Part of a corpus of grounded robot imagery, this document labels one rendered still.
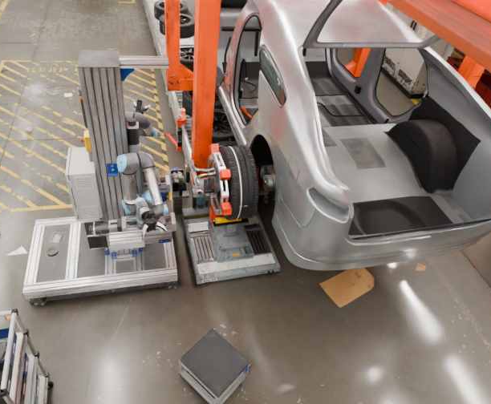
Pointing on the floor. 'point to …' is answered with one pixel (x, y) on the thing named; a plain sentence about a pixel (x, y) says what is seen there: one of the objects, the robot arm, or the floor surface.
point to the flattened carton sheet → (348, 285)
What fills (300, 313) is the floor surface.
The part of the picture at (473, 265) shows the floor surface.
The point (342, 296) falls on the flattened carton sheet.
